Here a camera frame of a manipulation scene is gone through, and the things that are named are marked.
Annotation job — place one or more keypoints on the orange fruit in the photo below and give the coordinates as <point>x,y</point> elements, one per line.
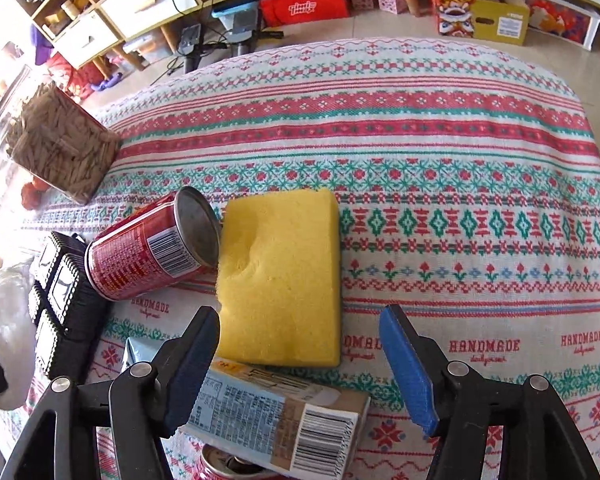
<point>34,194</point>

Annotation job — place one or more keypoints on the pink drink can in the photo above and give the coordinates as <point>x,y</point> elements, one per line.
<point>220,467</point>

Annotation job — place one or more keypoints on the blue plastic storage box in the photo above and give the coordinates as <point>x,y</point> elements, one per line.
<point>237,15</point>

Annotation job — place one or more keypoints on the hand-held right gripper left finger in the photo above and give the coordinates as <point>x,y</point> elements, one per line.
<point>195,360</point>

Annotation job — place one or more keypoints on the yellow sponge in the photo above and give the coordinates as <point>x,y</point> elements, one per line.
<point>280,285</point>

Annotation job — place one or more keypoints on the white tissue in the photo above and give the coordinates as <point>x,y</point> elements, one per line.
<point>5,310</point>

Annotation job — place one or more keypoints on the patterned woven tablecloth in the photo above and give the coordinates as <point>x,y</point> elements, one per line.
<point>455,160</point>

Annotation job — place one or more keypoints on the red drink can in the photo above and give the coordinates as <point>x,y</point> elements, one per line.
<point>140,255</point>

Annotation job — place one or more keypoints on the lion print cardboard box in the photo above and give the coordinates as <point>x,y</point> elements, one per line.
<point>480,15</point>

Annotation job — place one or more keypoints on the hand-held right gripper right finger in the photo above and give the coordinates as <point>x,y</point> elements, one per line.
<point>410,370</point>

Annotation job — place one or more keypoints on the light blue milk carton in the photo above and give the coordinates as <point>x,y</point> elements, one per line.
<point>260,410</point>

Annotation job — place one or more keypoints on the black electric device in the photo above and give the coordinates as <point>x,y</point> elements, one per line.
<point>192,45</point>

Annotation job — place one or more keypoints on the glass jar with sticks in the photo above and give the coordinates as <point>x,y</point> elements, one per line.
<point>65,150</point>

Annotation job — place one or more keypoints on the red and white gift box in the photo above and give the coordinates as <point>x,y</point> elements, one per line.
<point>560,17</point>

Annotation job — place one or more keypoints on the black compartment tray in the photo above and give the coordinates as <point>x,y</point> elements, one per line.
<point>65,285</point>

